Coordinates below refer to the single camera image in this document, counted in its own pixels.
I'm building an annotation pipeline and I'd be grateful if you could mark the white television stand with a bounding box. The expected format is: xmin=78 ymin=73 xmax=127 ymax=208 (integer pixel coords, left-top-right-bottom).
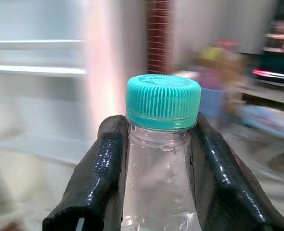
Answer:
xmin=237 ymin=79 xmax=284 ymax=114

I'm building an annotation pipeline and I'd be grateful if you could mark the black television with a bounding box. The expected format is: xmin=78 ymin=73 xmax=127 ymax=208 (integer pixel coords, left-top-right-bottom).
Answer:
xmin=259 ymin=0 xmax=284 ymax=84

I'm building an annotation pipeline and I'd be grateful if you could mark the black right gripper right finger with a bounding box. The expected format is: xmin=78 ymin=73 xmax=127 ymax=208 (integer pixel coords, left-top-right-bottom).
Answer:
xmin=190 ymin=113 xmax=284 ymax=231

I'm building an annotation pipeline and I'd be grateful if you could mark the clear bottle with teal cap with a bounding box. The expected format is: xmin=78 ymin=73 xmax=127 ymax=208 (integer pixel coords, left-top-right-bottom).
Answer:
xmin=121 ymin=74 xmax=204 ymax=231

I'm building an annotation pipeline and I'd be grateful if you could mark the doll with blue skirt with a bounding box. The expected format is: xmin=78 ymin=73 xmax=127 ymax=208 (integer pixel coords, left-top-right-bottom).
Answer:
xmin=180 ymin=40 xmax=231 ymax=118

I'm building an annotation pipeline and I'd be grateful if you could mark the white fridge shelf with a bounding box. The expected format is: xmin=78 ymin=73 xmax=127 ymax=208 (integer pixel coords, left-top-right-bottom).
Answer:
xmin=0 ymin=39 xmax=87 ymax=51
xmin=0 ymin=64 xmax=87 ymax=78

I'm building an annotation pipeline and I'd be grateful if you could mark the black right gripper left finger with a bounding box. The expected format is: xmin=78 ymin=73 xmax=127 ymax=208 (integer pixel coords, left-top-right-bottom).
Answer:
xmin=42 ymin=114 xmax=131 ymax=231

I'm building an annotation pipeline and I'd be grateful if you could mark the grey fridge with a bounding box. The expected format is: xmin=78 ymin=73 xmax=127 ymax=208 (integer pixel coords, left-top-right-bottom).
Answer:
xmin=0 ymin=0 xmax=147 ymax=169

